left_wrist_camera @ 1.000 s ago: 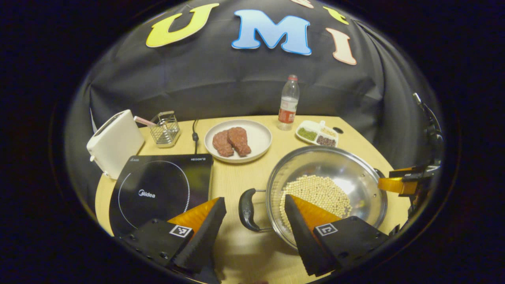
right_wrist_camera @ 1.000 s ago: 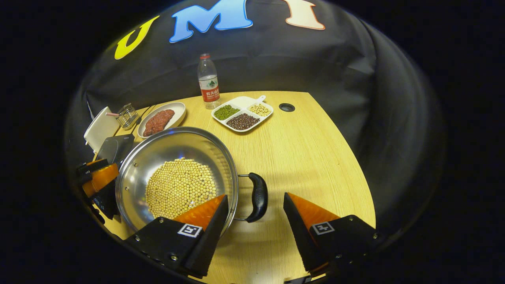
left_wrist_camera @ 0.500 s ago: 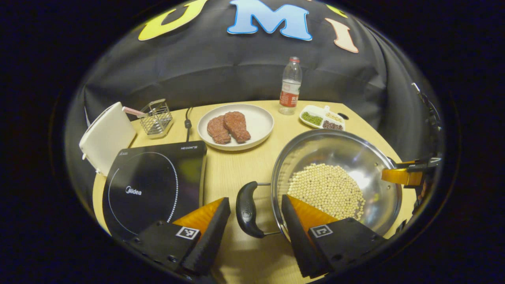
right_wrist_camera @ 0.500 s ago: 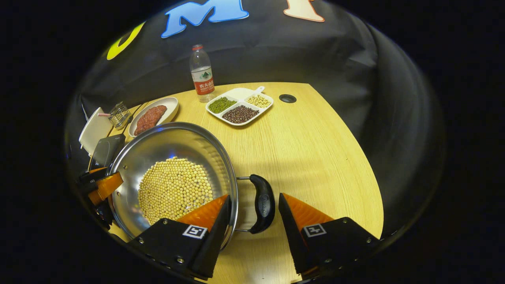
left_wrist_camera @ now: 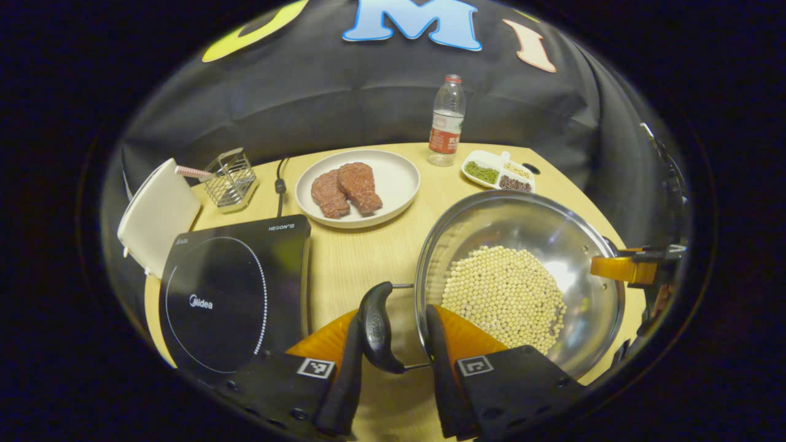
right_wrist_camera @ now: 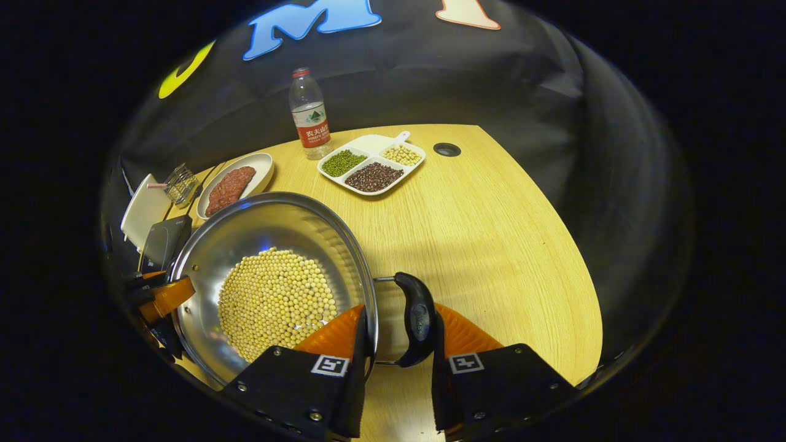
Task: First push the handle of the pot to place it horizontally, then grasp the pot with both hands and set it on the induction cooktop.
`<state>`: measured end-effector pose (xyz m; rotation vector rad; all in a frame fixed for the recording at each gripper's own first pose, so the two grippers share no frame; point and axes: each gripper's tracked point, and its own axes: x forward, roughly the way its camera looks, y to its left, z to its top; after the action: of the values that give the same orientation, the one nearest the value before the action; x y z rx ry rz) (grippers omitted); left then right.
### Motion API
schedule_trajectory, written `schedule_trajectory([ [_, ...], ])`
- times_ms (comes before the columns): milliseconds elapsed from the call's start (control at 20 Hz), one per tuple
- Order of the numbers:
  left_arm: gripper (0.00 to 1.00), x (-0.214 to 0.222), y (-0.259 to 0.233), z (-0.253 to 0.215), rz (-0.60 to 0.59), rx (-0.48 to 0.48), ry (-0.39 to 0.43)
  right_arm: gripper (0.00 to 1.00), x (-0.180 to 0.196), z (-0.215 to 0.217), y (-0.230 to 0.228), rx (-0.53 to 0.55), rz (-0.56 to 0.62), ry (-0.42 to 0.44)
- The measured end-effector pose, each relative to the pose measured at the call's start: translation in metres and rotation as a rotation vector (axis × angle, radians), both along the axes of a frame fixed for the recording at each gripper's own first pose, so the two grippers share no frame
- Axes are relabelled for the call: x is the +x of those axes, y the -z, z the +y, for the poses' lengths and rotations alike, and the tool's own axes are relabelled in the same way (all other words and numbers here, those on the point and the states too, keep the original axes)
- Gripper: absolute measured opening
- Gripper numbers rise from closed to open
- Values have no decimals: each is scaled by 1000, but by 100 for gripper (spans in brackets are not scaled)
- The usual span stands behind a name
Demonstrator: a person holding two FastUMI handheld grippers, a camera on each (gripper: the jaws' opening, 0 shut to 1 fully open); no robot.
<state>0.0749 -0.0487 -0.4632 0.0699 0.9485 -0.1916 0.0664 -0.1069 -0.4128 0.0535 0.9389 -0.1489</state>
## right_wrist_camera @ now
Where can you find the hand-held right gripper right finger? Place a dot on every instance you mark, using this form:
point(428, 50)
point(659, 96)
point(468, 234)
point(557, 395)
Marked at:
point(439, 380)

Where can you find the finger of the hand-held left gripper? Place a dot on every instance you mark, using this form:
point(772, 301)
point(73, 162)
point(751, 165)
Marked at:
point(164, 337)
point(169, 298)

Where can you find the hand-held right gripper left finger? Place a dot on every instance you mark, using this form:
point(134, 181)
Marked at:
point(359, 380)

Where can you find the black induction cooktop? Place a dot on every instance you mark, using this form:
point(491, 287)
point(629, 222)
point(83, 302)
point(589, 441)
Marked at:
point(163, 242)

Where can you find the soybeans in pot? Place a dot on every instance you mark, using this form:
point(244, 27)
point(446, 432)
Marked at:
point(276, 301)

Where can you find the white toaster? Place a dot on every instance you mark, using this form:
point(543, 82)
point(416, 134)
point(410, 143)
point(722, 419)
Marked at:
point(144, 209)

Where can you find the red meat slices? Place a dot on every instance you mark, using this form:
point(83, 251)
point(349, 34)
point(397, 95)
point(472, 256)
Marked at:
point(230, 190)

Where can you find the white oval plate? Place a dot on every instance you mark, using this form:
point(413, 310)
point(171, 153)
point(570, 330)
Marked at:
point(261, 169)

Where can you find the dark red beans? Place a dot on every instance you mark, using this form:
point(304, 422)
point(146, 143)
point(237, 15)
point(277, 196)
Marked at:
point(373, 177)

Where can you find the green mung beans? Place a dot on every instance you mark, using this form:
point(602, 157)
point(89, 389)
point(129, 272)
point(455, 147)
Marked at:
point(342, 162)

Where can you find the clear water bottle red label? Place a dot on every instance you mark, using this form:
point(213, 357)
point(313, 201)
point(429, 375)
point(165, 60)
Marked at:
point(312, 123)

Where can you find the yellow beans in dish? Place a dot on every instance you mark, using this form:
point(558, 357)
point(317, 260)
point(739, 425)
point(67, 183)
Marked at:
point(402, 155)

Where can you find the white divided dish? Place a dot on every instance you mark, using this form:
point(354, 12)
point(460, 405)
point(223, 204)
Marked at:
point(368, 144)

